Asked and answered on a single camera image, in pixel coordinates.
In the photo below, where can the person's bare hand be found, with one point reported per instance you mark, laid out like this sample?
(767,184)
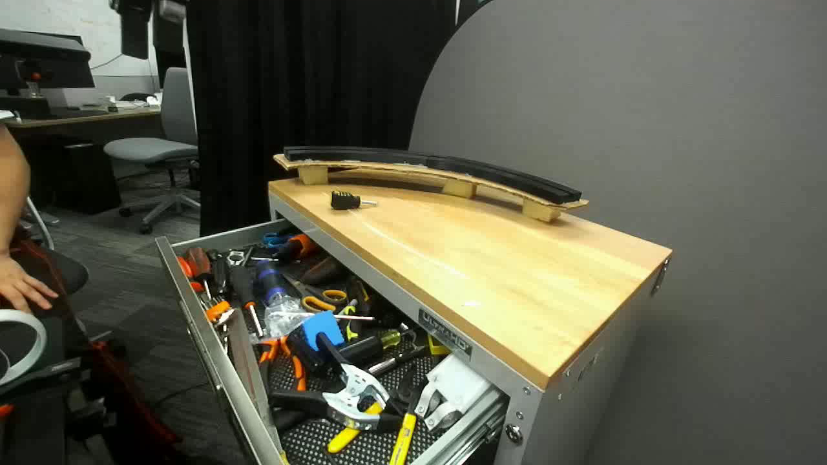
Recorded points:
(23,282)

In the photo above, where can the person's bare forearm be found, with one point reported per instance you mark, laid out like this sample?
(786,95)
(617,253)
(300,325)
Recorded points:
(12,197)

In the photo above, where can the grey metal tool drawer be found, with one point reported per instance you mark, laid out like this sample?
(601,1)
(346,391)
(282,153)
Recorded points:
(215,344)

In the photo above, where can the black computer tower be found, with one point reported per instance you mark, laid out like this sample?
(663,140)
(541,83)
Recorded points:
(81,176)

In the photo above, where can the wooden office desk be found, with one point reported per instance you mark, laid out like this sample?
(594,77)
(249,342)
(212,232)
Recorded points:
(79,118)

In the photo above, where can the black computer monitor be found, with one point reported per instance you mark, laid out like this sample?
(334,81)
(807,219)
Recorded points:
(43,59)

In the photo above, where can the grey office chair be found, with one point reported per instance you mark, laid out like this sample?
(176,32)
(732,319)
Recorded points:
(176,105)

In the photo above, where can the clear plastic bag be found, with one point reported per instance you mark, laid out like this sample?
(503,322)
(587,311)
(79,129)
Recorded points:
(286,321)

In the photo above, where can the blue plastic block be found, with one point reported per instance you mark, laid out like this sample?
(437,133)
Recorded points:
(325,328)

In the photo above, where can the black curtain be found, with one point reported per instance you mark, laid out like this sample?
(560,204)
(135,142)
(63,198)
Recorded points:
(300,77)

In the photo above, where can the white jawed spring clamp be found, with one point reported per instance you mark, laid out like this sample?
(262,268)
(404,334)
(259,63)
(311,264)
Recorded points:
(364,391)

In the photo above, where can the white plastic holder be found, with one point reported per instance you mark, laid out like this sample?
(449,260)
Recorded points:
(455,388)

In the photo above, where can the curved black foam strip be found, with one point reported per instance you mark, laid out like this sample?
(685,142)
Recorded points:
(483,166)

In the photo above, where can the curved wooden board base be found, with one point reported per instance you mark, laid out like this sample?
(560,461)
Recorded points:
(545,210)

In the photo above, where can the grey cabinet with wooden top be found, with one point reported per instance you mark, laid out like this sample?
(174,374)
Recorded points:
(586,388)

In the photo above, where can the grey rounded partition panel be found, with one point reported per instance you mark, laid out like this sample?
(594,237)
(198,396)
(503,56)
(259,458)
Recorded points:
(688,129)

